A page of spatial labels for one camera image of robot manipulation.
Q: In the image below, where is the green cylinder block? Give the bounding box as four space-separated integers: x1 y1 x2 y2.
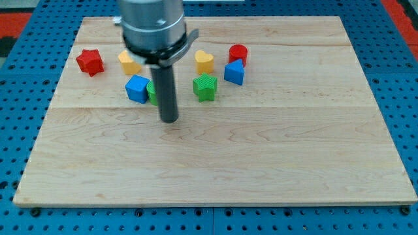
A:
146 80 158 106

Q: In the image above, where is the green star block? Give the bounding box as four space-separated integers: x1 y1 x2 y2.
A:
193 73 217 102

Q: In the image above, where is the blue triangle block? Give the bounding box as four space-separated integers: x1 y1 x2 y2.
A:
224 59 245 86

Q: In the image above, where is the red cylinder block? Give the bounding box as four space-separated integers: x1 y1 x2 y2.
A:
228 44 248 67

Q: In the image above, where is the small silver bolt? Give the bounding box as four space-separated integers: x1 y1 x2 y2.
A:
113 16 121 25

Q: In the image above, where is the red star block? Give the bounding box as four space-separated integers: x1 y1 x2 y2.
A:
76 49 105 77

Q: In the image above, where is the yellow heart block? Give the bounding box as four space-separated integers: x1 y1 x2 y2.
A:
195 50 214 74

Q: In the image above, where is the blue cube block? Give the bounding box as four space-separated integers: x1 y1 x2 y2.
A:
125 75 150 104

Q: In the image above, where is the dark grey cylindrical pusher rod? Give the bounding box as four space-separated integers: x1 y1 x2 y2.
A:
150 66 179 123

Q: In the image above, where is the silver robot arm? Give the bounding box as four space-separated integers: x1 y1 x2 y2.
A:
117 0 199 123

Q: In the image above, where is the yellow hexagon block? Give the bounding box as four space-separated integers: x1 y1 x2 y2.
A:
118 50 142 75

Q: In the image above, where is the light wooden board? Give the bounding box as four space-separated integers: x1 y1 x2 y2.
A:
14 16 417 208

